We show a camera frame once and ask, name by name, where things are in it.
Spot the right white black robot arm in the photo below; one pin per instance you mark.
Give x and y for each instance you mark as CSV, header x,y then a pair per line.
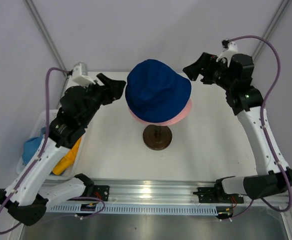
x,y
274,176

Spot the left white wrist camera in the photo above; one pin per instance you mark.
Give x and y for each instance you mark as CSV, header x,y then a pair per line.
x,y
80,76

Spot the light blue hat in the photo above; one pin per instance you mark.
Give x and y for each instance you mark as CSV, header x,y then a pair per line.
x,y
31,146

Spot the dark round wooden stand base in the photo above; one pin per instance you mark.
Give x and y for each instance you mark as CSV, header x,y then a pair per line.
x,y
157,137

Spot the aluminium corner post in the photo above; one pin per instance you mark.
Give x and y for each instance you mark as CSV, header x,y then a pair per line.
x,y
271,27
38,20

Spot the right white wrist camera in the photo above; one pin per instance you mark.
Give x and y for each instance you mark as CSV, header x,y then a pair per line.
x,y
229,49

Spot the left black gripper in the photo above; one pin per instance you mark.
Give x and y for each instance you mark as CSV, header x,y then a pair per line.
x,y
111,90

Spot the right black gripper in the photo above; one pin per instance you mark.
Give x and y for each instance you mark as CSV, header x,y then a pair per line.
x,y
206,61

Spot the pink bucket hat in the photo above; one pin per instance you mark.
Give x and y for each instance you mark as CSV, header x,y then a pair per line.
x,y
184,113

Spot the yellow hat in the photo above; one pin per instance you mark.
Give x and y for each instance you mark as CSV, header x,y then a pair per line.
x,y
68,160

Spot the left aluminium corner post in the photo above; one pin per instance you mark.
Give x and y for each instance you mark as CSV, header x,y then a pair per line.
x,y
38,20

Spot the right aluminium corner post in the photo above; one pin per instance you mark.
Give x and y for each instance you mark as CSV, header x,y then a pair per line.
x,y
271,27

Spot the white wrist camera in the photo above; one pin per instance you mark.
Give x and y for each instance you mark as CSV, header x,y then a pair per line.
x,y
80,76
229,49

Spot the white slotted cable duct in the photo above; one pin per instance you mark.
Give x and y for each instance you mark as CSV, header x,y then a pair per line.
x,y
133,209

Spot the dark blue bucket hat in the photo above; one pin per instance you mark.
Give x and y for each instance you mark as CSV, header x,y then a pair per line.
x,y
155,93

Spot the aluminium mounting rail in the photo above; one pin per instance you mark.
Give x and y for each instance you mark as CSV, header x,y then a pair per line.
x,y
152,192

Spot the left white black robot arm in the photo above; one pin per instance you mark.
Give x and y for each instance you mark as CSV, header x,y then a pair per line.
x,y
25,199

